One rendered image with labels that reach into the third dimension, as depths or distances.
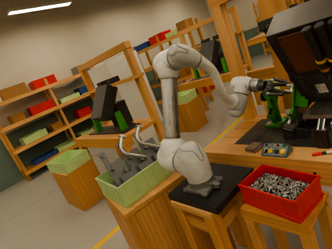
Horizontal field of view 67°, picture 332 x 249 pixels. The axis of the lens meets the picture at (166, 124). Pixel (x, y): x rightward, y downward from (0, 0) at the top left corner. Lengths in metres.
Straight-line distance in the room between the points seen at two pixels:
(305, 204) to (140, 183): 1.07
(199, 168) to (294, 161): 0.52
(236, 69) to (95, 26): 7.42
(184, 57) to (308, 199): 0.92
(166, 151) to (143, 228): 0.64
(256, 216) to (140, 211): 0.82
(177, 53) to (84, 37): 7.55
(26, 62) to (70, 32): 1.68
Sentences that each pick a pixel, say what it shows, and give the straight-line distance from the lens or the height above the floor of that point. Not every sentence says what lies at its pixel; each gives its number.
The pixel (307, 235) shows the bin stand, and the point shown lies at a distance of 1.32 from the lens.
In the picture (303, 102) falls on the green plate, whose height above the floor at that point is 1.13.
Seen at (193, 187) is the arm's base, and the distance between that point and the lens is 1.47.
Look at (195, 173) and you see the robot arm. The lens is 1.40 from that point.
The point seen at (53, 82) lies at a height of 2.02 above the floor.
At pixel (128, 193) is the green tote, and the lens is 1.84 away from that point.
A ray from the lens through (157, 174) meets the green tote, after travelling 1.94.
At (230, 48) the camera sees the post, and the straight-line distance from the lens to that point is 2.17.
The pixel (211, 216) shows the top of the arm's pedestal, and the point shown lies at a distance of 1.38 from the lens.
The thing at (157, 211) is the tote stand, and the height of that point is 0.66.
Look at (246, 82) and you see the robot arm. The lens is 1.81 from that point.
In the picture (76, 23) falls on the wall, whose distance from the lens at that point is 8.94.
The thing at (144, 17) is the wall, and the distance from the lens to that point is 10.59.
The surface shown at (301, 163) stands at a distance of 1.54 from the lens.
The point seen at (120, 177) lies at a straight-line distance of 2.01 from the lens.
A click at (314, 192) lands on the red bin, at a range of 1.35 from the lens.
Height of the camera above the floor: 1.67
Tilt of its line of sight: 15 degrees down
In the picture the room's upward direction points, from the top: 22 degrees counter-clockwise
